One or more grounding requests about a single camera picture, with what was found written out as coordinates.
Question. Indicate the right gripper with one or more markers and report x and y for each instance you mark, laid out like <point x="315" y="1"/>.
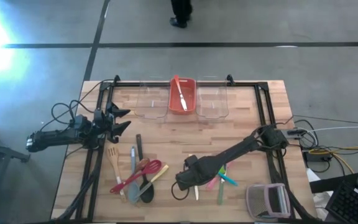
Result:
<point x="197" y="174"/>

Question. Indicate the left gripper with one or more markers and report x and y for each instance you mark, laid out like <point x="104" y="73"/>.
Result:
<point x="102" y="124"/>

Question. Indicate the green spatula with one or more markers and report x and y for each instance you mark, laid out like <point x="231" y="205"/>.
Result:
<point x="221" y="170"/>

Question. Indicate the teal spatula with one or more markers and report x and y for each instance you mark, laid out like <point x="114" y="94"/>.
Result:
<point x="230" y="180"/>

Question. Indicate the wooden slotted spatula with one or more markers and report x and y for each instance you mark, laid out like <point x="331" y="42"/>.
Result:
<point x="113" y="155"/>

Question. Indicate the brown wooden spoon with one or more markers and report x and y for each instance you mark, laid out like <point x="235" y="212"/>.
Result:
<point x="145" y="162"/>

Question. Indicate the black spoon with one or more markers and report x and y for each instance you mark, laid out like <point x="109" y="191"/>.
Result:
<point x="147" y="194"/>

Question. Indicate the red slotted spoon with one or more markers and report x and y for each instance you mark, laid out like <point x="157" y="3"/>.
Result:
<point x="129" y="181"/>

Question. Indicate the pink box grater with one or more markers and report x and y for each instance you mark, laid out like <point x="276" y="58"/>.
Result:
<point x="266" y="202"/>

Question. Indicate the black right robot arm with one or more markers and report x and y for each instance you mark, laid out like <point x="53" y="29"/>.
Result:
<point x="235" y="149"/>

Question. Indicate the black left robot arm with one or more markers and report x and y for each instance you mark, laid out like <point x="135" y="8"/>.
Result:
<point x="54" y="138"/>

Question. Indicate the pink spatula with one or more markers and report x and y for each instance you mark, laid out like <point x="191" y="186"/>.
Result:
<point x="211" y="184"/>

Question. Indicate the clear plastic bin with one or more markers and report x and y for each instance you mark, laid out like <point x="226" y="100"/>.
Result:
<point x="213" y="105"/>
<point x="151" y="105"/>

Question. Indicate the orange plastic bin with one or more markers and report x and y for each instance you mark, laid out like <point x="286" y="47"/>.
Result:
<point x="191" y="99"/>

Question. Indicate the grey power adapter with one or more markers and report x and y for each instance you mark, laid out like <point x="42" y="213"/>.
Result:
<point x="295" y="133"/>

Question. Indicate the black box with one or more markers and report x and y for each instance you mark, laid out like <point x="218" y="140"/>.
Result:
<point x="315" y="156"/>

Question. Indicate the person's legs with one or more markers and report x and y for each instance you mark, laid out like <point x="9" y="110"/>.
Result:
<point x="181" y="12"/>

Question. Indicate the white cloth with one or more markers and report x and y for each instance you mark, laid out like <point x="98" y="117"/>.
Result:
<point x="322" y="199"/>

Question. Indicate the black board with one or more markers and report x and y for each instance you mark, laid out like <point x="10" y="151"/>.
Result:
<point x="331" y="185"/>

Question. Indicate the black laptop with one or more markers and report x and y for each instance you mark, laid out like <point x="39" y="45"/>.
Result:
<point x="353" y="205"/>

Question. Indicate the black table frame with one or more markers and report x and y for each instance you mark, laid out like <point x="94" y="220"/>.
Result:
<point x="126" y="84"/>

